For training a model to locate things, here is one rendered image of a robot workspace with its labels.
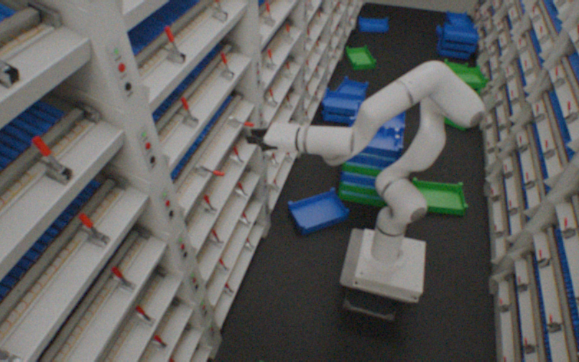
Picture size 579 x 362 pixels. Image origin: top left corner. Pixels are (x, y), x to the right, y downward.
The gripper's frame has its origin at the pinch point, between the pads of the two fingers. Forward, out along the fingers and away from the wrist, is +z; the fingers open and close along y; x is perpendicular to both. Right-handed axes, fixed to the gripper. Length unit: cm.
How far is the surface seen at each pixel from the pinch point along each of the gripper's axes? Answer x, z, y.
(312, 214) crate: 100, 9, -56
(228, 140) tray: 8.0, 14.8, -6.9
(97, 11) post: -53, 3, 36
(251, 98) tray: 5.5, 15.2, -30.8
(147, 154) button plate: -20.5, 8.4, 35.3
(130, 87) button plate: -38, 5, 34
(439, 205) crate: 112, -63, -86
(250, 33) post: -20.6, 9.3, -31.5
